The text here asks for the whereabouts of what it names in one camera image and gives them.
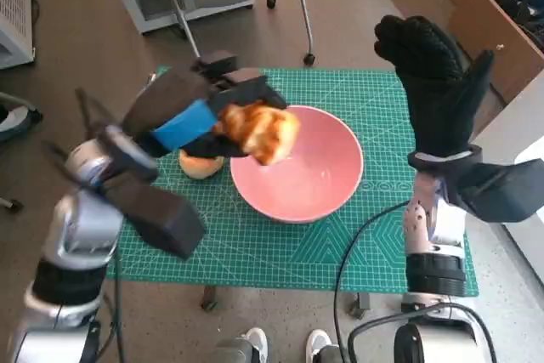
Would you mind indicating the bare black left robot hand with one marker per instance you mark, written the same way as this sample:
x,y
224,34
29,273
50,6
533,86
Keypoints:
x,y
170,95

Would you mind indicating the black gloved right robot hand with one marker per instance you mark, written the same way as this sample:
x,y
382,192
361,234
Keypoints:
x,y
438,99

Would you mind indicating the round toy bread bun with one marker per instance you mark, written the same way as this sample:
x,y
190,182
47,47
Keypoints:
x,y
200,168

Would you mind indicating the striped toy bread loaf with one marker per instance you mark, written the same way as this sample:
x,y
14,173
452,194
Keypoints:
x,y
263,133

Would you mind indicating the pink bowl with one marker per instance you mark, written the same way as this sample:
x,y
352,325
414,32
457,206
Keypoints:
x,y
306,184

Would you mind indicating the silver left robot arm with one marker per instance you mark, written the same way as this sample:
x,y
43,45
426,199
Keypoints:
x,y
76,227

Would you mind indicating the wooden crate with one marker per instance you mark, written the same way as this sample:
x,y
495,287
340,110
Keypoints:
x,y
480,35

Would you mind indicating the white desk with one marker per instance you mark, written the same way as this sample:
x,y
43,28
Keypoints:
x,y
527,146

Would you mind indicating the green cutting mat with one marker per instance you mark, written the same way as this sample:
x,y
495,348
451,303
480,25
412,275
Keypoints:
x,y
263,261

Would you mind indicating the black chair base leg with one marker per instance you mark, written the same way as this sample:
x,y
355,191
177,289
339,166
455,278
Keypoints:
x,y
13,205

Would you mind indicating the person's left leg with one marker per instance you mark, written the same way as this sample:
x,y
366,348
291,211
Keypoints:
x,y
255,344

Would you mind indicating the person's leg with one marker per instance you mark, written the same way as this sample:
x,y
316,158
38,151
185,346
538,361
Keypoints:
x,y
318,344
255,344

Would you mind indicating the person's right leg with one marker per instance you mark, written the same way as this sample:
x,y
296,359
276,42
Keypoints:
x,y
318,344

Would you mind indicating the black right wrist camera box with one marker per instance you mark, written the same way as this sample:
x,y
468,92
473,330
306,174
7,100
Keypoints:
x,y
493,193

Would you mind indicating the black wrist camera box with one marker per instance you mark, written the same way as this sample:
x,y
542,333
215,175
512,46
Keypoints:
x,y
170,218
493,193

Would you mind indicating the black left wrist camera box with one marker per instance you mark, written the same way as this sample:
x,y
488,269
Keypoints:
x,y
170,218

